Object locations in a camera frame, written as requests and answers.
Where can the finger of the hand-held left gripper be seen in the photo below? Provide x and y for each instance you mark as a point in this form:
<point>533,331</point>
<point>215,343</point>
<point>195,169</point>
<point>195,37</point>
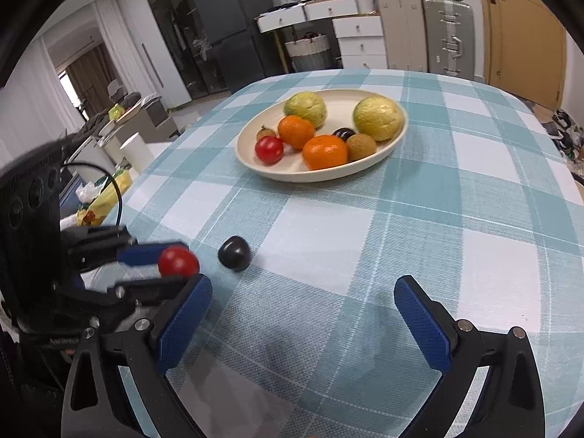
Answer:
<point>137,254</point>
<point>150,289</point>

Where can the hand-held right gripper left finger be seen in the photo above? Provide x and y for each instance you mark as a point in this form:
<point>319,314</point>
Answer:
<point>182,324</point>

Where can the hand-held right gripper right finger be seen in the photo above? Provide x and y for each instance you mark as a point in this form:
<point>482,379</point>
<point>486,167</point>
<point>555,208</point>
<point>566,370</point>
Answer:
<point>424,324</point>

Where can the red tomato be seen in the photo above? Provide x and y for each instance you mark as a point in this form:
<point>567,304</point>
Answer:
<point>269,149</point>
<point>179,262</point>

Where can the dark purple plum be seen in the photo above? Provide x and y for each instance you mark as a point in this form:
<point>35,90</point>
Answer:
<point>235,253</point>
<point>344,133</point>

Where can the brown kiwi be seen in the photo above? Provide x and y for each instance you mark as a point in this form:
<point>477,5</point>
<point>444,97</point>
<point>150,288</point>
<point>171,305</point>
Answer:
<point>361,147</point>

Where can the large orange mandarin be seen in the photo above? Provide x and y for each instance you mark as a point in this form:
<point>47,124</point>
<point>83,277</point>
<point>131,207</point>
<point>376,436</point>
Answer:
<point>325,151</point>

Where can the small orange mandarin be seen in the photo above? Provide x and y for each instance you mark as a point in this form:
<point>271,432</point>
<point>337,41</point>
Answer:
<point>296,132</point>

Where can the yellow-green guava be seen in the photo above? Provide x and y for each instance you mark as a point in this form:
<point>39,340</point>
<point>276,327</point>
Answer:
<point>378,118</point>
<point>305,108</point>

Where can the cream round plate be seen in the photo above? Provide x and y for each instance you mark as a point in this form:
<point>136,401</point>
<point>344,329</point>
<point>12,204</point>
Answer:
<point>337,109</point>

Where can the yellow snack bag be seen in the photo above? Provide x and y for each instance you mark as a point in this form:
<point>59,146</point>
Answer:
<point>107,198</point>

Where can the white round stool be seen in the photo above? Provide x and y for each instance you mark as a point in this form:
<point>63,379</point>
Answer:
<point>134,150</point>

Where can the teal checked tablecloth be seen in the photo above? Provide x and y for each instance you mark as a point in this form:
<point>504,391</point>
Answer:
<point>456,214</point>

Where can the white sheer curtain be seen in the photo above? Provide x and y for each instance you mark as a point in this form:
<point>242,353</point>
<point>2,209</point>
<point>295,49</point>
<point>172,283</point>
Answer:
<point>32,100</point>

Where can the grey office chair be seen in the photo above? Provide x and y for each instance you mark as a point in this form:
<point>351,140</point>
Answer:
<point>121,93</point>

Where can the brown curtain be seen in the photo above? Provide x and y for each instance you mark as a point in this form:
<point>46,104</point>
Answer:
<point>91,82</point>

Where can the small brown longan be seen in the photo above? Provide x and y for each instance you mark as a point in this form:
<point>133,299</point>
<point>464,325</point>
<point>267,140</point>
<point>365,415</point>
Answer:
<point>265,133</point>

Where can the dark glass door cabinet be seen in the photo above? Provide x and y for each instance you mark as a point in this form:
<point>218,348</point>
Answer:
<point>169,32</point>

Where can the pile of shoes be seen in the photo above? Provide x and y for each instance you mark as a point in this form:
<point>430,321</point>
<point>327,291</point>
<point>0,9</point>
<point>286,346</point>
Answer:
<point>568,137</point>

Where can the dark grey refrigerator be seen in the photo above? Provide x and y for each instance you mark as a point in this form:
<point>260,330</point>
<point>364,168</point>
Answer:
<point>228,23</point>

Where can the grey wicker basket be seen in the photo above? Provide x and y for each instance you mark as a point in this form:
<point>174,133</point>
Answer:
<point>308,54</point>

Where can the silver suitcase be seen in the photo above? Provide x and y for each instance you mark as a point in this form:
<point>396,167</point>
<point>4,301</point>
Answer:
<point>449,36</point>

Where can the white drawer desk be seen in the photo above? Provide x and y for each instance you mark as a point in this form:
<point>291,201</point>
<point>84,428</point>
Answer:
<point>360,41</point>

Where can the beige suitcase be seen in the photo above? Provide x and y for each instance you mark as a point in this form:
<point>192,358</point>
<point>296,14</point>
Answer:
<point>401,32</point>

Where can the wooden door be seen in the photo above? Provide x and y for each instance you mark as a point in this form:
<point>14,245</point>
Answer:
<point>524,32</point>

